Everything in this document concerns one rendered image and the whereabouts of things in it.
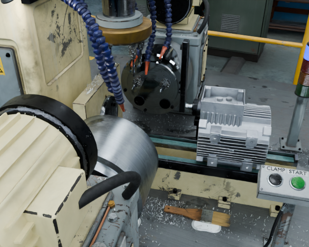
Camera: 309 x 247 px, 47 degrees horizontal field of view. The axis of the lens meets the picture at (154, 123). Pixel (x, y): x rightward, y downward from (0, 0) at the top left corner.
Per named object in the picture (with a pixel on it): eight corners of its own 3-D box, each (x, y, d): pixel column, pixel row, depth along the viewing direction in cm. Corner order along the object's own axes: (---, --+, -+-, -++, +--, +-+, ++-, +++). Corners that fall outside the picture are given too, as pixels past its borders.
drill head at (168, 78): (115, 121, 133) (110, 59, 120) (143, 76, 167) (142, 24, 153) (180, 130, 128) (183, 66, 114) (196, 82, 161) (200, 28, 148)
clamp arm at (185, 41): (177, 112, 123) (180, 41, 110) (178, 108, 126) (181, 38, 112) (187, 113, 123) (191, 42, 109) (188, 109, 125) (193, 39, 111)
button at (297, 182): (289, 189, 83) (291, 186, 81) (290, 178, 84) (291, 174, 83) (303, 191, 82) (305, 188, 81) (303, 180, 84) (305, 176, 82)
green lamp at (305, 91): (295, 96, 126) (298, 85, 123) (294, 89, 131) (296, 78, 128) (313, 98, 124) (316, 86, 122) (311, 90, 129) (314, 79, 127)
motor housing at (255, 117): (194, 172, 108) (198, 119, 97) (201, 137, 123) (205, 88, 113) (262, 182, 104) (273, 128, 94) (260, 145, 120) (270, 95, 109)
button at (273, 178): (267, 185, 84) (269, 183, 82) (268, 174, 85) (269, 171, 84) (280, 188, 83) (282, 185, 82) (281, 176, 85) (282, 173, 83)
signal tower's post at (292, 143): (280, 149, 137) (305, 46, 115) (279, 138, 144) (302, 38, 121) (302, 152, 136) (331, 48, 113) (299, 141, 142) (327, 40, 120)
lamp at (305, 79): (298, 85, 123) (301, 73, 121) (296, 78, 128) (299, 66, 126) (316, 86, 122) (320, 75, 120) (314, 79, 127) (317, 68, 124)
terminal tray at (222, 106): (199, 123, 103) (200, 101, 99) (203, 105, 112) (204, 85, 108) (241, 128, 101) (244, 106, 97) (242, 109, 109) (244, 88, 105)
